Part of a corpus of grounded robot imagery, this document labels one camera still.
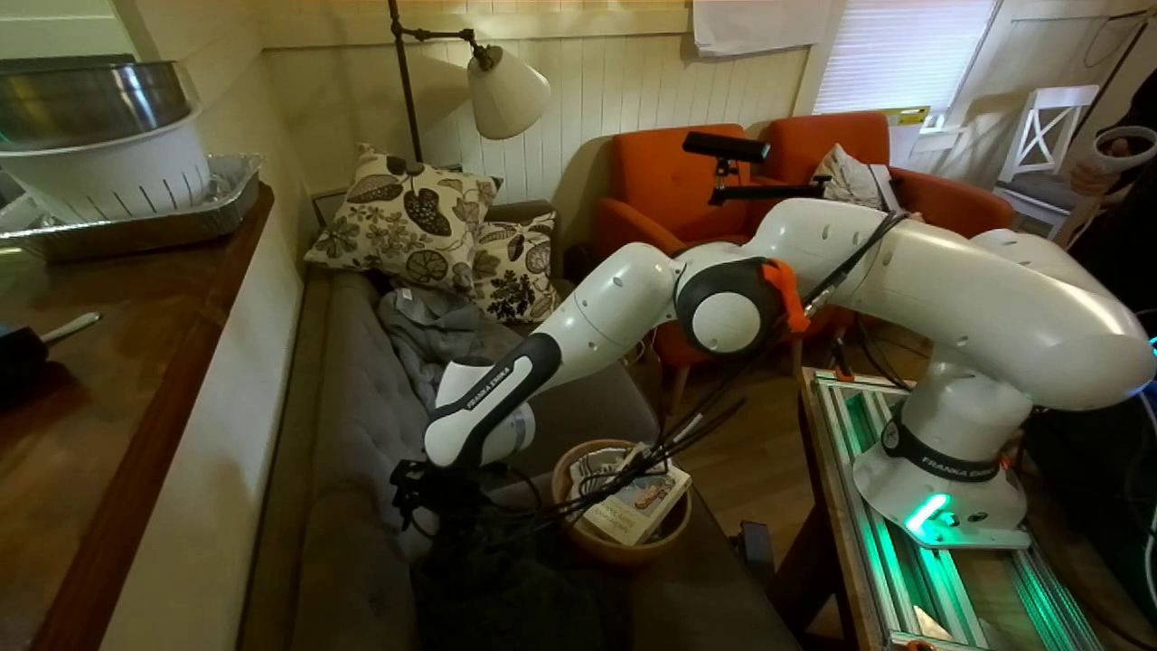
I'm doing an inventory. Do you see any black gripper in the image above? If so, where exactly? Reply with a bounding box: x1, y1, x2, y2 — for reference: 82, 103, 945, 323
384, 456, 471, 534

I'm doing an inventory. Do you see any dark grey blanket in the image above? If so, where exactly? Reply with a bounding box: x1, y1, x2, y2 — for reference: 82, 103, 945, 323
400, 482, 644, 651

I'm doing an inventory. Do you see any white mug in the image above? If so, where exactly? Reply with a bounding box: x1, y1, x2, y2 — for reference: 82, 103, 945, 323
1062, 118, 1157, 203

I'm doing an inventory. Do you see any light grey blanket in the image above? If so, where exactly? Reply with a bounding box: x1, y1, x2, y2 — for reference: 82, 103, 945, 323
371, 279, 533, 418

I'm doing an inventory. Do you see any brown tufted sofa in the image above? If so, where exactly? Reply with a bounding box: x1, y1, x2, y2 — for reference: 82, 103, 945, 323
236, 189, 801, 651

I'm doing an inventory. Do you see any round wooden bowl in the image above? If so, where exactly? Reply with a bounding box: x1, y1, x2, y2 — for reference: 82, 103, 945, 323
548, 435, 697, 570

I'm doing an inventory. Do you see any small leaf pattern pillow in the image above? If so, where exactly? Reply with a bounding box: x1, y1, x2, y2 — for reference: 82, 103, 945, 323
465, 207, 570, 327

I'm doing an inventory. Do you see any large leaf pattern pillow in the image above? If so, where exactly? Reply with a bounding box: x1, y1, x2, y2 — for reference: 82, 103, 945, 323
301, 140, 505, 291

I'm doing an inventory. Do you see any dark wooden counter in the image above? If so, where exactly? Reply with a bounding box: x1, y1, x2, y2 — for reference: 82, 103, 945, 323
0, 178, 280, 651

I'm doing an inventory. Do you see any orange armchair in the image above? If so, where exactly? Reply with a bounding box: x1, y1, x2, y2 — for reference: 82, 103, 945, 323
587, 118, 789, 377
754, 109, 1021, 245

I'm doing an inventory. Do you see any metal baking tray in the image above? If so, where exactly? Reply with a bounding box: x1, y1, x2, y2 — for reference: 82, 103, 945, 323
0, 153, 264, 265

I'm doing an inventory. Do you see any floor lamp white shade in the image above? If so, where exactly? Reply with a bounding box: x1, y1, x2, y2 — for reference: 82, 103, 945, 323
384, 0, 556, 165

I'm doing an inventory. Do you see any steel mixing bowl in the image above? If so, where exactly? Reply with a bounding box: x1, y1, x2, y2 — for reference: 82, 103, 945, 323
0, 52, 199, 155

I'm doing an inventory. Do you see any patterned cloth on armchair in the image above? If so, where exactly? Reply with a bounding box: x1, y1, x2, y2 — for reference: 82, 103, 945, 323
811, 140, 909, 220

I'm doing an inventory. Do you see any white hanging sheet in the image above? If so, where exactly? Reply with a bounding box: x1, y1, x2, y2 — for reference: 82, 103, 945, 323
688, 0, 848, 60

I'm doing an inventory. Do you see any white window blind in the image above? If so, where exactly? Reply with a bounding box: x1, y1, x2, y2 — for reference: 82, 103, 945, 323
811, 0, 1004, 118

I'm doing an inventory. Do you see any white wooden chair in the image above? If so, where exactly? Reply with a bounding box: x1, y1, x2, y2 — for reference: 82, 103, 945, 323
999, 78, 1104, 189

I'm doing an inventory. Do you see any person in dark clothes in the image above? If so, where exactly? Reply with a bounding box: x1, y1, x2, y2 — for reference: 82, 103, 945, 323
1062, 65, 1157, 327

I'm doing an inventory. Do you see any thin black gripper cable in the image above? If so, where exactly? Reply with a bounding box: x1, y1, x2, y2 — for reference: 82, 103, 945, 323
474, 395, 753, 526

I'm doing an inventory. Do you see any black pan with handle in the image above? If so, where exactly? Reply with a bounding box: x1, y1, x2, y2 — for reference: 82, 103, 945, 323
0, 306, 108, 405

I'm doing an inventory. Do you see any black camera on stand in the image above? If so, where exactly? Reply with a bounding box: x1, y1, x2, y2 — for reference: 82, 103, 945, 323
679, 126, 834, 209

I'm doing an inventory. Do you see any aluminium frame robot table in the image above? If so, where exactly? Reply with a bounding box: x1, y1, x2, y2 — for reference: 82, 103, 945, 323
798, 366, 1157, 651

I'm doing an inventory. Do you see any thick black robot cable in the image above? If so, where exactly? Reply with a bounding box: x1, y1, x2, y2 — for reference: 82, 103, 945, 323
798, 207, 914, 317

